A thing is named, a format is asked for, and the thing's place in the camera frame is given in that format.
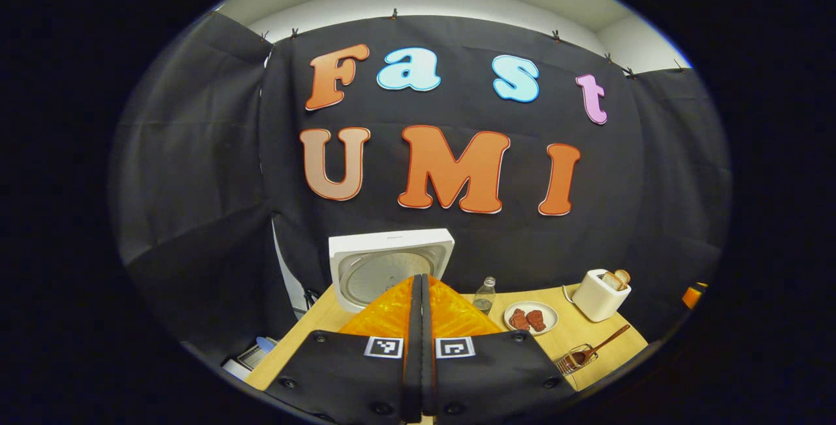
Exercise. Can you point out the black backdrop cloth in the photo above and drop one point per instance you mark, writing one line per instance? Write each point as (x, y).
(196, 151)

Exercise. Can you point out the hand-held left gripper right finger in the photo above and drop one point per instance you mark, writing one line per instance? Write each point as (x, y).
(490, 373)

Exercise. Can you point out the red meat piece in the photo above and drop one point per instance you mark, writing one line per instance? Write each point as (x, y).
(518, 319)
(536, 320)

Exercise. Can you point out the brown wooden spoon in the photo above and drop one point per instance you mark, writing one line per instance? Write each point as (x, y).
(607, 340)

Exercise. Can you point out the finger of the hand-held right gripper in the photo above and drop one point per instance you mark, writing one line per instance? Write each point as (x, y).
(694, 294)

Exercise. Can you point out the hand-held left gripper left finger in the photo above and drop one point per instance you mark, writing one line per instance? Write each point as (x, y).
(353, 373)

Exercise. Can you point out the clear plastic bottle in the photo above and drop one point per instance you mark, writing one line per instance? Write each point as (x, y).
(484, 301)

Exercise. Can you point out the white and blue object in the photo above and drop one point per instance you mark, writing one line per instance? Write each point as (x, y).
(251, 356)

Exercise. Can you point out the black metal frame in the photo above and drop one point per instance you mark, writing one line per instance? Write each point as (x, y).
(312, 299)

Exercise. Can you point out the rounded bread slice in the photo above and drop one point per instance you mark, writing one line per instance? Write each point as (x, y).
(624, 276)

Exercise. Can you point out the white round plate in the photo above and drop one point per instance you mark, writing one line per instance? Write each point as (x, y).
(552, 317)

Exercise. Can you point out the white toaster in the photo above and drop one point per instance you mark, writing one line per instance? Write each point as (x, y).
(594, 301)

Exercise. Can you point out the square bread slice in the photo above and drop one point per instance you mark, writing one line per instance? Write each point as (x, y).
(612, 280)

